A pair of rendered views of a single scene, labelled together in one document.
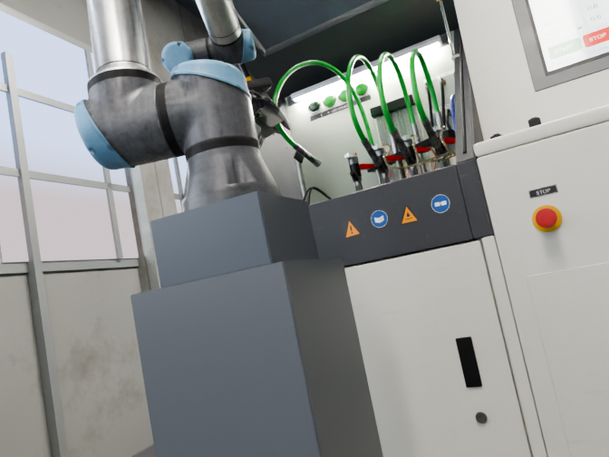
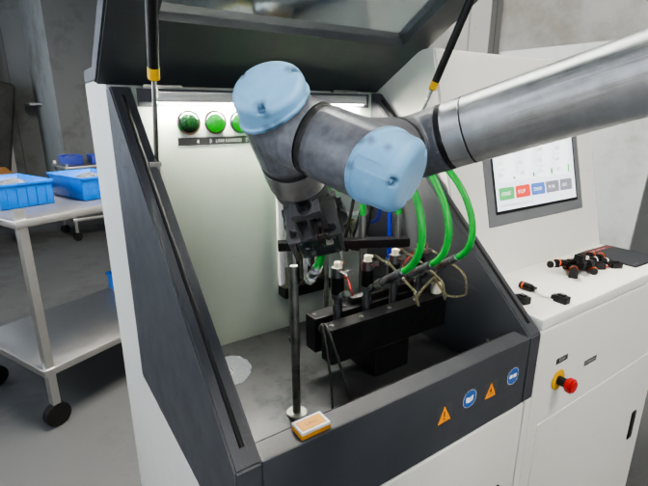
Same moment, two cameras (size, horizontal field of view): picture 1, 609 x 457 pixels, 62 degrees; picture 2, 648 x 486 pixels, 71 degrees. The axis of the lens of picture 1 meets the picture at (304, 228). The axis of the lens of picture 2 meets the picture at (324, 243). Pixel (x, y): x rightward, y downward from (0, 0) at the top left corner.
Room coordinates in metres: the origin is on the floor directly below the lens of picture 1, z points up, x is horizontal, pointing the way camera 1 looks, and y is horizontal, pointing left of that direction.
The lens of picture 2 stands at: (1.00, 0.62, 1.40)
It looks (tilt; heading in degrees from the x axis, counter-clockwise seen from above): 16 degrees down; 299
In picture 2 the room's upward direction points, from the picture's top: straight up
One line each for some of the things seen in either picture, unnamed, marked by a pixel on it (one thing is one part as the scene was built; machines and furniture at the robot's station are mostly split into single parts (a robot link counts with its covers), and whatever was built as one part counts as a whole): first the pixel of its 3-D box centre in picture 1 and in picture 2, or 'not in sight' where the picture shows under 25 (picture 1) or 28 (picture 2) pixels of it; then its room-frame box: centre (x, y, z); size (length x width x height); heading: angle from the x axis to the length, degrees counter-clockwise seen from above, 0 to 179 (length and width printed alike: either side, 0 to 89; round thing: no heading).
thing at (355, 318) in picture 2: not in sight; (378, 332); (1.35, -0.28, 0.91); 0.34 x 0.10 x 0.15; 63
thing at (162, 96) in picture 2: (362, 71); (273, 99); (1.64, -0.29, 1.43); 0.54 x 0.03 x 0.02; 63
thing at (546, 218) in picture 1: (546, 218); (565, 383); (0.95, -0.45, 0.80); 0.05 x 0.04 x 0.05; 63
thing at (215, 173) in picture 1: (227, 179); not in sight; (0.77, 0.10, 0.95); 0.15 x 0.15 x 0.10
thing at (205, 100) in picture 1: (210, 109); not in sight; (0.77, 0.11, 1.07); 0.13 x 0.12 x 0.14; 87
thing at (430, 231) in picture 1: (333, 234); (414, 418); (1.19, -0.06, 0.87); 0.62 x 0.04 x 0.16; 63
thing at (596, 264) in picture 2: not in sight; (585, 260); (0.94, -0.76, 1.01); 0.23 x 0.11 x 0.06; 63
